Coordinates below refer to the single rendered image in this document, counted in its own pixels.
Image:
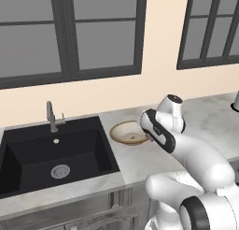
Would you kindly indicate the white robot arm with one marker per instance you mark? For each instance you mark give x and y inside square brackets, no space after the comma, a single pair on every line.
[199,159]

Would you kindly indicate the brown glass bowl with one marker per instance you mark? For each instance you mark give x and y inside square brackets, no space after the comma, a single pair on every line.
[126,134]

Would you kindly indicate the black kitchen sink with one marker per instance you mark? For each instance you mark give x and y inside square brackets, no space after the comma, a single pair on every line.
[77,152]

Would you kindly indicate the grey sink tap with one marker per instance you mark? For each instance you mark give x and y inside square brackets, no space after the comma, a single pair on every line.
[52,120]

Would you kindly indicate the grey cup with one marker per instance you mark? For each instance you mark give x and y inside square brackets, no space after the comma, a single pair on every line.
[237,102]

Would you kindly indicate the large dark framed window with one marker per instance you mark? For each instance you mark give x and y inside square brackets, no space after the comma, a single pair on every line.
[67,37]

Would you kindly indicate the narrow dark framed window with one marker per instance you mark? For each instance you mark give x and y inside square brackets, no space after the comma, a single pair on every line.
[214,60]

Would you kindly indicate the grey cabinet front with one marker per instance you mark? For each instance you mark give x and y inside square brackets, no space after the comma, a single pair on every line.
[62,213]

